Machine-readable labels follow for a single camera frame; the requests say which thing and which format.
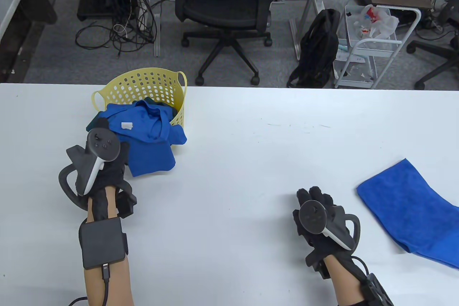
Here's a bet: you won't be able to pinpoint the person's left forearm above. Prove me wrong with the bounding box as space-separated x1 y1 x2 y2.
83 186 135 306

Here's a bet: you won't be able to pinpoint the bundle of black floor cables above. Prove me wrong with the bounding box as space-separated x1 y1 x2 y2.
75 0 162 57

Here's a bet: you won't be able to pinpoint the white utility cart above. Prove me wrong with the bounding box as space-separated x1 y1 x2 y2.
333 0 422 89

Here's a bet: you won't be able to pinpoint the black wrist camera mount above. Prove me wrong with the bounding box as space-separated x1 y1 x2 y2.
115 181 138 218
305 249 332 279

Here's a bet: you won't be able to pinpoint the black backpack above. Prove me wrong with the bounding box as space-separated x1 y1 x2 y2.
287 8 341 88

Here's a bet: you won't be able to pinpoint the grey metal desk frame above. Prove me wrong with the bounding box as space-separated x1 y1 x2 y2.
283 0 332 61

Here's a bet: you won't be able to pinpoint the grey handheld controller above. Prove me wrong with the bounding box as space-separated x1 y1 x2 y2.
299 200 361 252
58 129 121 210

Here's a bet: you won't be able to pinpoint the black office chair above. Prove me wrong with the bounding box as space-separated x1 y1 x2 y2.
168 0 287 86

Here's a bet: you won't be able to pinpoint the black swivel chair base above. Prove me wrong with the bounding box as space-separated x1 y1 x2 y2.
406 8 459 90

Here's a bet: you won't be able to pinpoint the white power strip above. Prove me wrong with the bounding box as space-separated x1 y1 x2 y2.
138 0 153 32

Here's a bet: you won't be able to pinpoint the grey metal desk leg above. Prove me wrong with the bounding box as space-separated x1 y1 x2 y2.
133 0 161 57

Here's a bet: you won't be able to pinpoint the person's left hand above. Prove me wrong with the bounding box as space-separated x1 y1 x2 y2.
86 118 131 199

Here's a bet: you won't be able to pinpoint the black cable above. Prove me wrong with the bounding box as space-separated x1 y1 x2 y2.
68 265 110 306
351 256 370 278

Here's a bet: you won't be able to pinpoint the white plastic bag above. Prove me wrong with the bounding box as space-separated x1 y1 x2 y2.
353 4 399 39

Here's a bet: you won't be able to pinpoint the person's right hand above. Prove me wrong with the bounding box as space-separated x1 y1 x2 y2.
293 187 355 260

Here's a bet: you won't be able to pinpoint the person's right forearm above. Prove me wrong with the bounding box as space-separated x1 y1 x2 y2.
325 254 373 306

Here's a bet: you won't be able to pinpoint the blue clothes shirt white tag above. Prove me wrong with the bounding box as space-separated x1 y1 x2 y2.
95 99 188 177

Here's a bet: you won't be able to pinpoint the black mesh wrist bracket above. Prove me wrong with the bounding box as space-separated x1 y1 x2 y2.
360 273 395 306

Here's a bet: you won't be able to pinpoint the dark brown desk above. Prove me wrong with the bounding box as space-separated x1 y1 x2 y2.
0 0 58 83

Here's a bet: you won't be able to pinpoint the black sensor box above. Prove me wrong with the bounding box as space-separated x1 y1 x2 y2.
79 218 128 270

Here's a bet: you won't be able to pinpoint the yellow perforated laundry basket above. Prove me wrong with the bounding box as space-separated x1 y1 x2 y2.
91 67 188 129

